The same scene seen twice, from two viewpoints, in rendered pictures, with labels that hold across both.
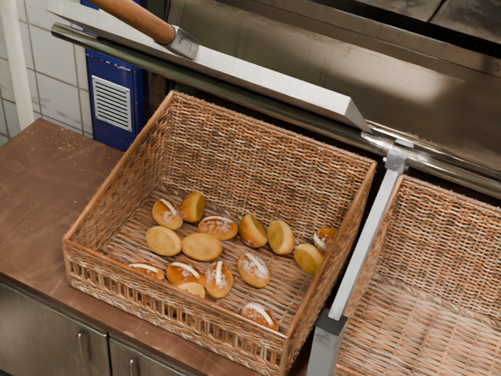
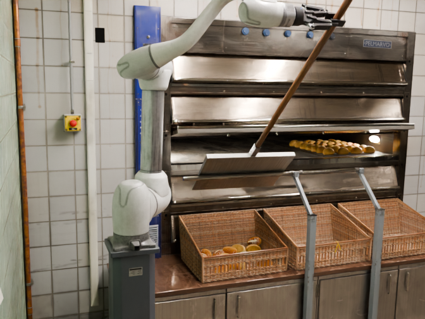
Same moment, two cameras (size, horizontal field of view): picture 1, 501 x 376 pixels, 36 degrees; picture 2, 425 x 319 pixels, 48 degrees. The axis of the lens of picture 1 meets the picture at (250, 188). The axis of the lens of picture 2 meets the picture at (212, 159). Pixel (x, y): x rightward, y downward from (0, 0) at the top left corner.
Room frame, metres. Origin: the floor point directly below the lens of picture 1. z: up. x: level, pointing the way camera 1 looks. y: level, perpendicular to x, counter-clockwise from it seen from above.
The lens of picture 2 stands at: (-0.73, 2.15, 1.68)
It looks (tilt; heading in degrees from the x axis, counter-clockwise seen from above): 9 degrees down; 316
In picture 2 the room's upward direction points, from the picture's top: 1 degrees clockwise
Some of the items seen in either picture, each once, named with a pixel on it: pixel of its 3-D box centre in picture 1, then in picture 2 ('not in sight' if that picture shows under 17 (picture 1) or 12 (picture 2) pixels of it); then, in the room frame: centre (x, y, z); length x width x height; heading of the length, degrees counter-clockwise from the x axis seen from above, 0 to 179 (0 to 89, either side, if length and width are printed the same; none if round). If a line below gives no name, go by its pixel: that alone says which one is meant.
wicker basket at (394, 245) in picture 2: not in sight; (388, 226); (0.75, -1.04, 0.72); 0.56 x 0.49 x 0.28; 67
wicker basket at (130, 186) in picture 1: (221, 223); (231, 242); (1.25, 0.06, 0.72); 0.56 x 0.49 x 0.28; 67
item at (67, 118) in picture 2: not in sight; (72, 123); (1.84, 0.80, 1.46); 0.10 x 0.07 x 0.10; 65
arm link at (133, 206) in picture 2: not in sight; (131, 205); (0.95, 1.00, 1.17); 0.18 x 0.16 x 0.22; 118
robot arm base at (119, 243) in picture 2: not in sight; (131, 238); (0.93, 1.02, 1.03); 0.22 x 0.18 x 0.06; 156
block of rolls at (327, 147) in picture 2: not in sight; (330, 145); (1.41, -1.29, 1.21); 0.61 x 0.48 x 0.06; 155
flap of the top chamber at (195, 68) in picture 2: not in sight; (298, 70); (1.25, -0.58, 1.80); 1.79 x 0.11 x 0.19; 65
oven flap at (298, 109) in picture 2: not in sight; (296, 108); (1.25, -0.58, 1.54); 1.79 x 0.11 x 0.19; 65
